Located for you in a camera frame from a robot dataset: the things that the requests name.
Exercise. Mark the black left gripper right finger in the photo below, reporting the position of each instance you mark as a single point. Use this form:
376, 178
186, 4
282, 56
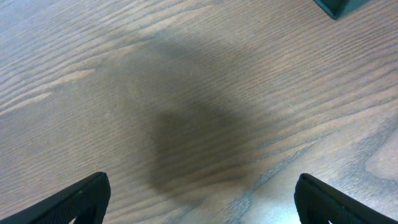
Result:
317, 202

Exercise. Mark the dark green box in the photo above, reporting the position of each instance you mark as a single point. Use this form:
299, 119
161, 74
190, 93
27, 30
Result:
338, 9

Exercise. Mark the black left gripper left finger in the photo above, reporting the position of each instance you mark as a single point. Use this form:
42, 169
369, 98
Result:
84, 202

